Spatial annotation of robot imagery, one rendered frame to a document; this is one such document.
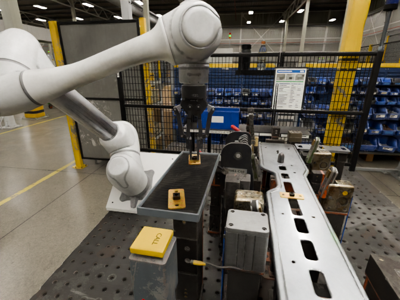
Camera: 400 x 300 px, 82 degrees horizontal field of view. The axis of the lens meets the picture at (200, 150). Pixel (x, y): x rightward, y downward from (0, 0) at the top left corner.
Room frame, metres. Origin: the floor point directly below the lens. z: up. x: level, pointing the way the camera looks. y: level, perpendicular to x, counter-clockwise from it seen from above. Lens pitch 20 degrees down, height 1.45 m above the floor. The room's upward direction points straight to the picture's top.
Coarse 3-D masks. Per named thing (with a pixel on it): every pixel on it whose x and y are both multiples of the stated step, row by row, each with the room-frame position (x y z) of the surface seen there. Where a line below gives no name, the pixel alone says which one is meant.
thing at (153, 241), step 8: (144, 232) 0.36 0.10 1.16; (152, 232) 0.36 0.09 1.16; (160, 232) 0.36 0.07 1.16; (168, 232) 0.36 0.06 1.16; (136, 240) 0.33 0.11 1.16; (144, 240) 0.33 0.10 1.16; (152, 240) 0.33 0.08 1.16; (160, 240) 0.33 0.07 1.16; (168, 240) 0.34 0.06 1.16; (136, 248) 0.32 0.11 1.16; (144, 248) 0.32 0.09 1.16; (152, 248) 0.32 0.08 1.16; (160, 248) 0.32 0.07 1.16; (152, 256) 0.31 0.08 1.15; (160, 256) 0.31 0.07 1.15
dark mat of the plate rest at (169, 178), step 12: (180, 156) 0.75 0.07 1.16; (204, 156) 0.75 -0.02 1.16; (216, 156) 0.75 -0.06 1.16; (180, 168) 0.64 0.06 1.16; (192, 168) 0.64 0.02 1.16; (204, 168) 0.64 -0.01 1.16; (168, 180) 0.57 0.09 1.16; (180, 180) 0.57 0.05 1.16; (192, 180) 0.57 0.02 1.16; (204, 180) 0.57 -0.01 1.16; (156, 192) 0.50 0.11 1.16; (192, 192) 0.50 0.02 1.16; (204, 192) 0.50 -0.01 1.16; (144, 204) 0.45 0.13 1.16; (156, 204) 0.45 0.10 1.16; (192, 204) 0.45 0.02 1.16
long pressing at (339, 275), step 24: (264, 144) 1.37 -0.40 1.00; (288, 144) 1.37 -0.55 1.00; (264, 168) 1.00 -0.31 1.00; (288, 168) 1.00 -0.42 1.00; (312, 192) 0.79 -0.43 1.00; (288, 216) 0.63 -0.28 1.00; (312, 216) 0.63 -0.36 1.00; (288, 240) 0.52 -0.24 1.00; (312, 240) 0.52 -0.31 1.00; (336, 240) 0.52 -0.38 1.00; (288, 264) 0.44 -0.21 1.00; (312, 264) 0.44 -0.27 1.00; (336, 264) 0.44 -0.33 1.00; (288, 288) 0.37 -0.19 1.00; (312, 288) 0.37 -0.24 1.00; (336, 288) 0.37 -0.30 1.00; (360, 288) 0.37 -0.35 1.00
